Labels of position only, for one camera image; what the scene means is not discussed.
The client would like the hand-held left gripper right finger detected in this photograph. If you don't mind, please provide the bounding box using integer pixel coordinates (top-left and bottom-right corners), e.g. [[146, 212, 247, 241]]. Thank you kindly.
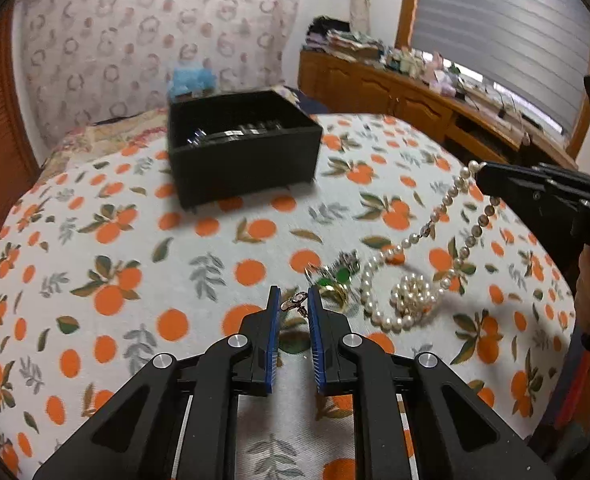
[[307, 286, 568, 480]]

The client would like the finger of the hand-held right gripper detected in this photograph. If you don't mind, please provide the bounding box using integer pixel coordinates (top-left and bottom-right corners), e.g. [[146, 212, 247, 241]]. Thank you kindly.
[[476, 162, 583, 231], [532, 164, 590, 201]]

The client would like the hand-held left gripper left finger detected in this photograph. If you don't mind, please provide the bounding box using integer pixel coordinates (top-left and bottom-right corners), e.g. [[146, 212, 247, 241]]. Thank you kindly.
[[32, 286, 282, 480]]

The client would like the pearl necklace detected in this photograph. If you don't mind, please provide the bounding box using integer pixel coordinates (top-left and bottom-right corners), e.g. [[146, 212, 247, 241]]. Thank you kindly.
[[359, 160, 506, 333]]

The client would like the black box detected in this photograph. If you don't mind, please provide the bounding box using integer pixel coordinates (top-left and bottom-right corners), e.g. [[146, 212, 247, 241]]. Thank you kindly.
[[167, 89, 324, 208]]

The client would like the silver bangle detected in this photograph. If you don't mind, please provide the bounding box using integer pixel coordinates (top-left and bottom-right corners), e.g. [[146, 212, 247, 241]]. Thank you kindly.
[[187, 121, 282, 147]]

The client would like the orange fruit print cloth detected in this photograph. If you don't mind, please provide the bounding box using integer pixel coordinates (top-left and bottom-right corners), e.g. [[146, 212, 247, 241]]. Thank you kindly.
[[0, 112, 576, 480]]

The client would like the grey window blind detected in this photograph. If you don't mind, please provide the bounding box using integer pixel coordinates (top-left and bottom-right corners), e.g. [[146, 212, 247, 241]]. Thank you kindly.
[[410, 0, 590, 136]]

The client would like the row of cosmetic bottles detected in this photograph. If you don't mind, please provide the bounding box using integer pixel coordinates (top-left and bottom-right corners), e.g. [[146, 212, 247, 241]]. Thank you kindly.
[[387, 47, 456, 82]]

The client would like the wooden cabinet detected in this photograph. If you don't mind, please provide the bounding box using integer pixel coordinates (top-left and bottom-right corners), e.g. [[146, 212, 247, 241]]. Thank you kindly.
[[297, 47, 590, 171]]

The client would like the dark blue bedsheet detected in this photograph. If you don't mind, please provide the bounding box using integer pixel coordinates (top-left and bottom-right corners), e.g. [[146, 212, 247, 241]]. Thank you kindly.
[[285, 87, 337, 117]]

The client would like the pile of folded clothes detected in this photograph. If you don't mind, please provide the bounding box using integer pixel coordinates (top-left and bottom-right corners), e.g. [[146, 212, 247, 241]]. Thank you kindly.
[[305, 17, 392, 64]]

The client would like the blue plush toy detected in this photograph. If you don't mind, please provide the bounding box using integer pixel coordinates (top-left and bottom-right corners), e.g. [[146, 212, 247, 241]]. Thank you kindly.
[[169, 62, 219, 101]]

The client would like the green gold ring jewellery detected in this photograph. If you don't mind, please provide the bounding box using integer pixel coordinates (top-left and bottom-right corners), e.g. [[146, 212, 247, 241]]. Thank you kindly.
[[305, 252, 362, 311]]

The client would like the wooden window frame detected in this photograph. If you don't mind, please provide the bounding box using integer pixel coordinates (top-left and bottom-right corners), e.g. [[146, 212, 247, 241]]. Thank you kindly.
[[394, 0, 590, 161]]

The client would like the ring pattern curtain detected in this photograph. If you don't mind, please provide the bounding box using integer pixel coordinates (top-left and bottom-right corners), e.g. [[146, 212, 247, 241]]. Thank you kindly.
[[15, 0, 302, 147]]

